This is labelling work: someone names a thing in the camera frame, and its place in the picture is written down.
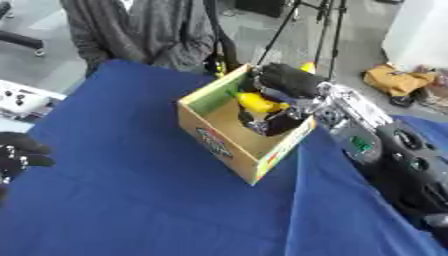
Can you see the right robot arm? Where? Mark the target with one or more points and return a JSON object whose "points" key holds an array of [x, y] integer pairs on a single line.
{"points": [[385, 143]]}

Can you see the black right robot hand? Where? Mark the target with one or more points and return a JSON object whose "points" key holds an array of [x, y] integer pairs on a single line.
{"points": [[289, 81]]}

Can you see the black office chair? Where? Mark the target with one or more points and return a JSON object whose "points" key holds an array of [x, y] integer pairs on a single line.
{"points": [[20, 36]]}

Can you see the white controller device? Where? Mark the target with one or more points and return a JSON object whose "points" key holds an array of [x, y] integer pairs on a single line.
{"points": [[20, 101]]}

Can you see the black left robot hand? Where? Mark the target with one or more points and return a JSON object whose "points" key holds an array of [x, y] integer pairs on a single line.
{"points": [[17, 156]]}

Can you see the tan cardboard box green inside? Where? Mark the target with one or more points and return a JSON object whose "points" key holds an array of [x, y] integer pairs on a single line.
{"points": [[233, 133]]}

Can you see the yellow toy banana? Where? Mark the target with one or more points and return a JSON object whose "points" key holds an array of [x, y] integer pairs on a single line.
{"points": [[256, 102]]}

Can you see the person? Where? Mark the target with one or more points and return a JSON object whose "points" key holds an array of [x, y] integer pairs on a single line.
{"points": [[140, 30]]}

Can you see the black tripod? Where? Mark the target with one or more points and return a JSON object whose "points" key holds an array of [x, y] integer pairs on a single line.
{"points": [[318, 30]]}

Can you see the white cabinet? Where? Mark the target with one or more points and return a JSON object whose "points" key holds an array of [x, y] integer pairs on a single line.
{"points": [[417, 31]]}

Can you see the tan bag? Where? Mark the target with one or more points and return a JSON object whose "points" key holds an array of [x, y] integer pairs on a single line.
{"points": [[396, 81]]}

